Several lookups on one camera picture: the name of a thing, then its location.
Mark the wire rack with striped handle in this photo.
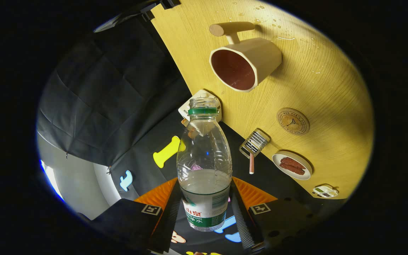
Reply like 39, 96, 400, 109
239, 128, 271, 174

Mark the beige cup with wooden handle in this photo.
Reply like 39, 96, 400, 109
209, 22, 283, 92

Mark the round cork coaster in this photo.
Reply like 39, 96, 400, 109
277, 108, 310, 135

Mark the wooden table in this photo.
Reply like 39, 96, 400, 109
151, 0, 374, 199

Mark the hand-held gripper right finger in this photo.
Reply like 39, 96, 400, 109
229, 176, 327, 254

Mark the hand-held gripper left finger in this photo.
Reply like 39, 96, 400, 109
91, 177, 182, 254

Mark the black stand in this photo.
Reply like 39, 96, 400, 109
94, 0, 181, 33

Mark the white toaster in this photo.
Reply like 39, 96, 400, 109
178, 89, 222, 123

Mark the white round plate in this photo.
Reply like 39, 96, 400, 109
272, 151, 313, 181

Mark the black backdrop cloth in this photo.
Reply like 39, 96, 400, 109
38, 14, 318, 255

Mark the brown meat piece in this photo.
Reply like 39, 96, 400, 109
279, 162, 305, 175
279, 157, 306, 170

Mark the clear plastic juice bottle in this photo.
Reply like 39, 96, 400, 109
177, 97, 233, 232

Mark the white divided condiment dish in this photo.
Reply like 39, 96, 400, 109
312, 185, 339, 198

